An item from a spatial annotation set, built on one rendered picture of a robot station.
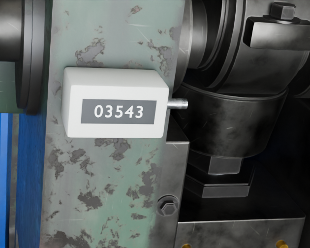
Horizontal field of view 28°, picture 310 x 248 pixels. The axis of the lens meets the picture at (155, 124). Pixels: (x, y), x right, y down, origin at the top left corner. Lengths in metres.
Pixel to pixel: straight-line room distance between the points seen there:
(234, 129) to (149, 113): 0.18
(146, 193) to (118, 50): 0.13
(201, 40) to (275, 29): 0.08
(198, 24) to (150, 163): 0.15
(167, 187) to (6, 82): 0.25
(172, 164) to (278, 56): 0.13
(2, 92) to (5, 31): 0.17
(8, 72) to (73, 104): 0.28
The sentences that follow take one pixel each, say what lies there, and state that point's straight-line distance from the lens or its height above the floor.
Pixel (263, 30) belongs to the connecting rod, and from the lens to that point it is 0.52.
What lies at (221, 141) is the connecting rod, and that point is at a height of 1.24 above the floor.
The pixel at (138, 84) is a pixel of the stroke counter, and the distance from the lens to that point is 0.43.
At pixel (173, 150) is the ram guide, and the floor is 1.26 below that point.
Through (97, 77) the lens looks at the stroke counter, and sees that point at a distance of 0.43.
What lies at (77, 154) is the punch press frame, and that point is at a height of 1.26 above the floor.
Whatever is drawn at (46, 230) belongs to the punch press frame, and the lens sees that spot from 0.51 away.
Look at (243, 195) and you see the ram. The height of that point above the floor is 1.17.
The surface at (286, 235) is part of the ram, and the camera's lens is 0.64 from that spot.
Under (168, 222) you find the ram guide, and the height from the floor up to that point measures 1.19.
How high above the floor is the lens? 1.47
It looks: 22 degrees down
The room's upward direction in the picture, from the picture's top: 7 degrees clockwise
